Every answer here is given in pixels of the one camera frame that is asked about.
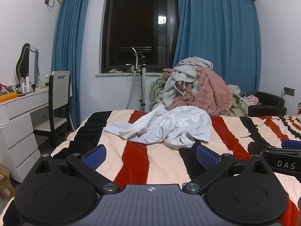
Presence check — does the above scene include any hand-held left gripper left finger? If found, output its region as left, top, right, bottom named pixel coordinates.
left=30, top=144, right=121, bottom=193

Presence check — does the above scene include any striped blanket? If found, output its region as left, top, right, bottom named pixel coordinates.
left=50, top=109, right=301, bottom=226

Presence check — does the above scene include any pink fluffy blanket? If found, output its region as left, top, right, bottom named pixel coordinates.
left=163, top=66, right=234, bottom=117

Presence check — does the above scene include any dark window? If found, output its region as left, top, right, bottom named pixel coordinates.
left=101, top=0, right=180, bottom=74

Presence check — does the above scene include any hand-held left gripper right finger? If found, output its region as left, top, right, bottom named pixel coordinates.
left=182, top=144, right=271, bottom=195

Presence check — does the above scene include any grey white hoodie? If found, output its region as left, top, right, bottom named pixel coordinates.
left=163, top=65, right=198, bottom=111

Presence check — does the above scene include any narrow blue curtain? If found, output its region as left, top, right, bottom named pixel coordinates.
left=51, top=0, right=93, bottom=131

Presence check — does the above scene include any green printed blanket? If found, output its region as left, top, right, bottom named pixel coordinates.
left=150, top=73, right=174, bottom=111

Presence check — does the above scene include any wide blue curtain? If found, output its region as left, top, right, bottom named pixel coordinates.
left=172, top=0, right=262, bottom=93

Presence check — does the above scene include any group of cosmetic bottles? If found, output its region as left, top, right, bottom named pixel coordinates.
left=17, top=74, right=50, bottom=94

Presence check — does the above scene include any black armchair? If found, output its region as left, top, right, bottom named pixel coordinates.
left=248, top=91, right=287, bottom=117

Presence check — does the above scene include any wall outlet with charger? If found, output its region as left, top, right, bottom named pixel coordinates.
left=281, top=87, right=296, bottom=97

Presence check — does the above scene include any beige garment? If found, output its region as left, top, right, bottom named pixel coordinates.
left=177, top=57, right=213, bottom=70

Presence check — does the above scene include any white black chair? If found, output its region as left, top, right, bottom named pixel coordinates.
left=33, top=71, right=72, bottom=148

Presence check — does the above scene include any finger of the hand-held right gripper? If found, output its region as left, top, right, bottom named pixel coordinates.
left=281, top=139, right=301, bottom=150
left=248, top=142, right=283, bottom=155

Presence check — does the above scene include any orange box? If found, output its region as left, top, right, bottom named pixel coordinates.
left=0, top=92, right=18, bottom=104

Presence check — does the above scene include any cardboard box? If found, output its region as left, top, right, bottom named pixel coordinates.
left=0, top=165, right=17, bottom=200

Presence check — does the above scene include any small pink cloth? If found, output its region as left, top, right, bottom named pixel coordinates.
left=245, top=95, right=259, bottom=105

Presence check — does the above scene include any pale green blanket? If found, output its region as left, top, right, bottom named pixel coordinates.
left=226, top=84, right=249, bottom=117

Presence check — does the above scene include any wavy black-framed mirror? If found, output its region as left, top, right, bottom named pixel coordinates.
left=15, top=43, right=40, bottom=83

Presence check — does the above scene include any garment steamer stand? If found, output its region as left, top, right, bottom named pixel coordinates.
left=126, top=47, right=154, bottom=112

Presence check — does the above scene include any white dressing table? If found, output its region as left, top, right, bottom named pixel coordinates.
left=0, top=88, right=56, bottom=183

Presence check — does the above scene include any white t-shirt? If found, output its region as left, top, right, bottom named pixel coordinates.
left=105, top=105, right=212, bottom=149

